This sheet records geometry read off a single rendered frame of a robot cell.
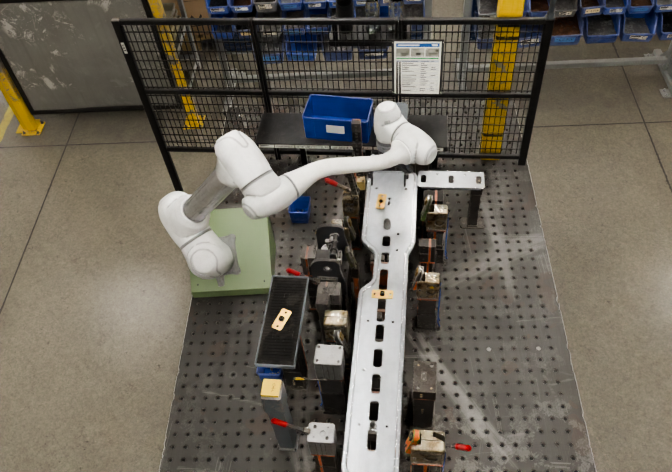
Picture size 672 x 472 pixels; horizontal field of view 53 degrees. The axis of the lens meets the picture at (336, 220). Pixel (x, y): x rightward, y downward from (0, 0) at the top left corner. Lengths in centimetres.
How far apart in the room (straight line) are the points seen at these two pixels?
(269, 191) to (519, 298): 127
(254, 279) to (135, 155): 211
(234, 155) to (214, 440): 112
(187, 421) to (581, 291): 225
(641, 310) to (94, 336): 299
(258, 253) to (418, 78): 107
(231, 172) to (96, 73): 269
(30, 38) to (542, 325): 358
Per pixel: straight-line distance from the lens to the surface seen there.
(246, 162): 231
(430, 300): 272
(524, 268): 314
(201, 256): 277
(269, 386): 231
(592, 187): 450
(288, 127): 327
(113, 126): 521
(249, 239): 301
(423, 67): 311
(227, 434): 279
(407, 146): 244
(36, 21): 479
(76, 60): 488
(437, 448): 230
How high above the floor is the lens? 320
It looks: 50 degrees down
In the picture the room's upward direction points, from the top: 7 degrees counter-clockwise
